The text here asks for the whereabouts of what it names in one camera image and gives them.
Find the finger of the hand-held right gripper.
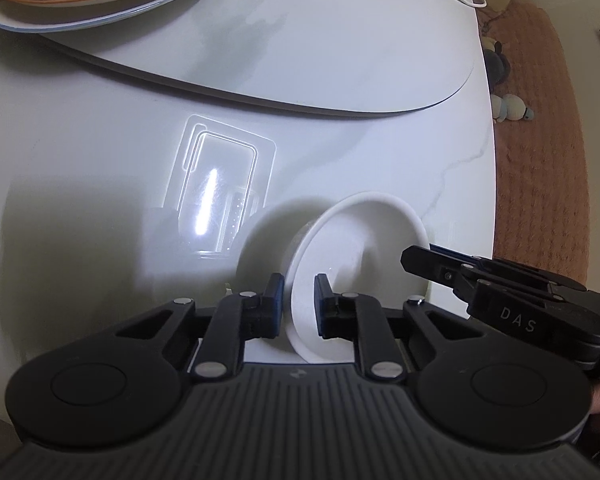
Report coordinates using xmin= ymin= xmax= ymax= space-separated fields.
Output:
xmin=400 ymin=245 xmax=481 ymax=307
xmin=429 ymin=243 xmax=487 ymax=262

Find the black plush toy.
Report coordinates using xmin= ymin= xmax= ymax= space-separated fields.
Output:
xmin=482 ymin=37 xmax=511 ymax=93

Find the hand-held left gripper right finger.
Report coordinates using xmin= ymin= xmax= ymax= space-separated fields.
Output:
xmin=314 ymin=274 xmax=486 ymax=382

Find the blue white penguin plush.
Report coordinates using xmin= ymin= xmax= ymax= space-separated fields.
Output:
xmin=491 ymin=94 xmax=536 ymax=123

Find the pink sofa blanket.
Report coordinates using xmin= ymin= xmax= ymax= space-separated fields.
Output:
xmin=480 ymin=2 xmax=600 ymax=291

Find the shallow white bowl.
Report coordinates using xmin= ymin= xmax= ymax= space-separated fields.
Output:
xmin=286 ymin=191 xmax=429 ymax=365

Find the grey round turntable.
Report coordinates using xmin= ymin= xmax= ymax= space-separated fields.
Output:
xmin=37 ymin=0 xmax=476 ymax=120

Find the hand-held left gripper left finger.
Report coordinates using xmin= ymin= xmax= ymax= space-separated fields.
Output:
xmin=115 ymin=272 xmax=286 ymax=380

